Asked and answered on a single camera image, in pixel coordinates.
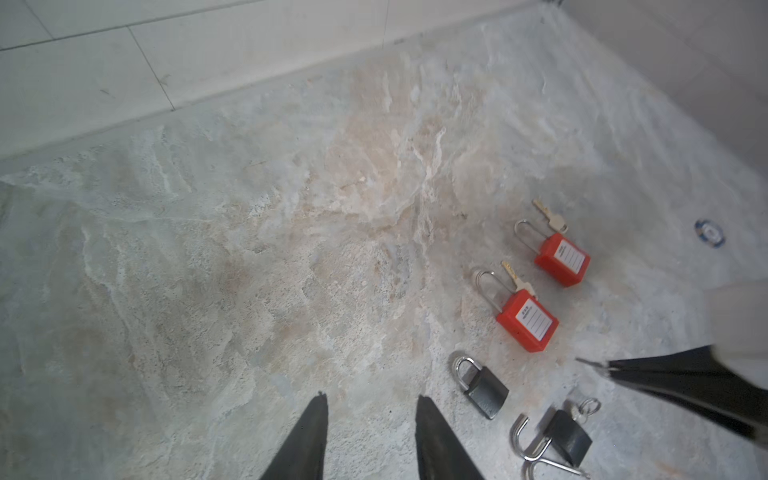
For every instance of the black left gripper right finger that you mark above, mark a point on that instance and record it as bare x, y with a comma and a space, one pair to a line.
440, 454

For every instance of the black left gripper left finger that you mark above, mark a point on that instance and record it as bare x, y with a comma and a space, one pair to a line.
302, 454

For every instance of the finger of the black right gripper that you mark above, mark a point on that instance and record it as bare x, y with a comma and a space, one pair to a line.
684, 372
742, 410

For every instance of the red padlock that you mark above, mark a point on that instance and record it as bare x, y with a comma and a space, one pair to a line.
522, 316
556, 255

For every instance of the silver safety key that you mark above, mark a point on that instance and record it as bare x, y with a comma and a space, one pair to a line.
555, 221
519, 284

